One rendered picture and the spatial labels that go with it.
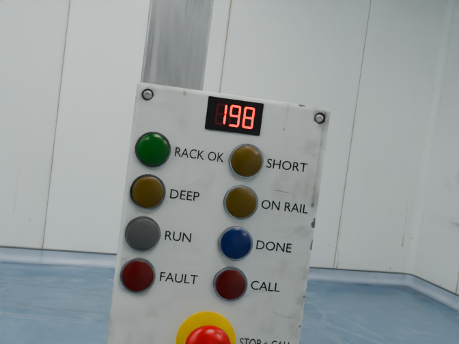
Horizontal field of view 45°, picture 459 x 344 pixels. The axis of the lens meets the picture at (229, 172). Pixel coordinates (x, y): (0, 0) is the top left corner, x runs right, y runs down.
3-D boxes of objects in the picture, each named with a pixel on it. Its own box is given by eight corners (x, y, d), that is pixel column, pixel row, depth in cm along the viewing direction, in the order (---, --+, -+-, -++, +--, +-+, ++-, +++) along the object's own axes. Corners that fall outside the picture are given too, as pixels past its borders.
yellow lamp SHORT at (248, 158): (261, 179, 47) (265, 147, 47) (229, 175, 47) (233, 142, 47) (259, 178, 48) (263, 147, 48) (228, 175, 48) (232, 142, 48)
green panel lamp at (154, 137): (167, 168, 46) (171, 135, 46) (134, 164, 46) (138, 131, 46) (167, 167, 47) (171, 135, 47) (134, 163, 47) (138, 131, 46)
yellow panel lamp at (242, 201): (255, 220, 47) (259, 189, 47) (223, 217, 47) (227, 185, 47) (254, 219, 48) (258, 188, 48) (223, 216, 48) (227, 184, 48)
